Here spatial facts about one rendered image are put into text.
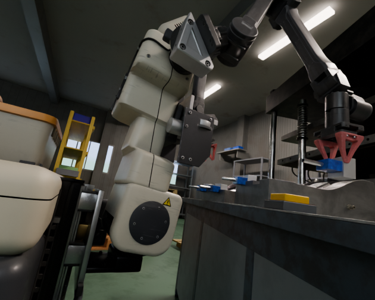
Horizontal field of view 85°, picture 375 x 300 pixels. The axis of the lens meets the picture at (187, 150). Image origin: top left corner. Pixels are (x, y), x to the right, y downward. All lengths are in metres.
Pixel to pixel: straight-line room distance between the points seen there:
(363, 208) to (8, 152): 0.96
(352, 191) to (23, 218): 0.84
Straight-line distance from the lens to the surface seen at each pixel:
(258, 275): 0.69
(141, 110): 0.60
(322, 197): 0.78
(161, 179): 0.55
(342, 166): 0.67
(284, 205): 0.50
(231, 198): 0.95
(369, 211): 0.90
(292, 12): 0.95
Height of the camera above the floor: 0.80
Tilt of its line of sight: 13 degrees up
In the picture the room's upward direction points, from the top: 8 degrees clockwise
